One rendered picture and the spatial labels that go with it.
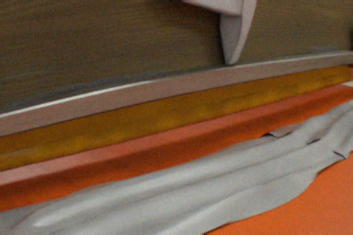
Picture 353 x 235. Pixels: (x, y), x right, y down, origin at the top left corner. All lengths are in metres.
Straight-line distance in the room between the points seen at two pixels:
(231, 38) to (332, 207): 0.13
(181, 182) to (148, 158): 0.05
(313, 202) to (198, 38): 0.13
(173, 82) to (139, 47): 0.02
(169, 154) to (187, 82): 0.04
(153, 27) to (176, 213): 0.11
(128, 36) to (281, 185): 0.11
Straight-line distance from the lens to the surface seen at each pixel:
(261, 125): 0.33
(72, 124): 0.26
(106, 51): 0.25
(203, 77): 0.28
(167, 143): 0.30
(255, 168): 0.23
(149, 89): 0.25
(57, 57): 0.24
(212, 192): 0.21
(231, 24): 0.29
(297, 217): 0.19
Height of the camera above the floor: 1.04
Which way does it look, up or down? 14 degrees down
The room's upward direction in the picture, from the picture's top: 2 degrees counter-clockwise
